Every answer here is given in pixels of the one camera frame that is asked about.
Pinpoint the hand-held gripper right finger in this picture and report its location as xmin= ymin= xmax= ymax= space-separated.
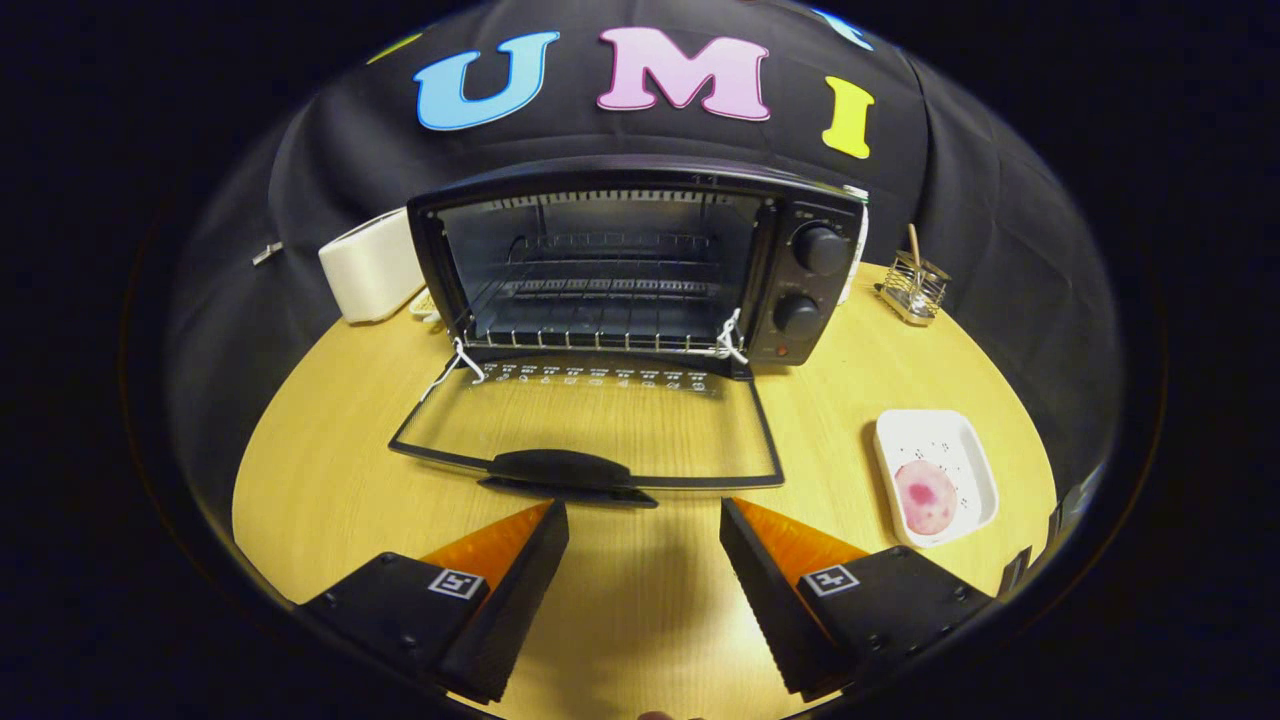
xmin=718 ymin=496 xmax=996 ymax=701

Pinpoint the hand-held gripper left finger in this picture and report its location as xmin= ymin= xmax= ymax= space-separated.
xmin=295 ymin=498 xmax=571 ymax=706

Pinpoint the pink ham slice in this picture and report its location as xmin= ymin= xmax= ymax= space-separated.
xmin=893 ymin=459 xmax=959 ymax=536

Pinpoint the white rectangular plate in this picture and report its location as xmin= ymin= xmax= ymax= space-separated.
xmin=874 ymin=408 xmax=1000 ymax=549

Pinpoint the black toaster oven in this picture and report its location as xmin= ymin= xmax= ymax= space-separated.
xmin=388 ymin=155 xmax=869 ymax=509

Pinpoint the white bread toaster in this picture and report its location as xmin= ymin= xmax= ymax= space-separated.
xmin=318 ymin=208 xmax=426 ymax=325

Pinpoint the white bottle green label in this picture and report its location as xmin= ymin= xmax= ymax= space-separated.
xmin=838 ymin=184 xmax=871 ymax=305

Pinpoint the black backdrop cloth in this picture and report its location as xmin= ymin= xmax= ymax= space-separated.
xmin=165 ymin=0 xmax=1126 ymax=501

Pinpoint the white string tie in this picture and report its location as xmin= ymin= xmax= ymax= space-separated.
xmin=716 ymin=308 xmax=749 ymax=365
xmin=440 ymin=338 xmax=488 ymax=386

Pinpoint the metal wire holder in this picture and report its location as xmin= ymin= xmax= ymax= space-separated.
xmin=876 ymin=250 xmax=951 ymax=327

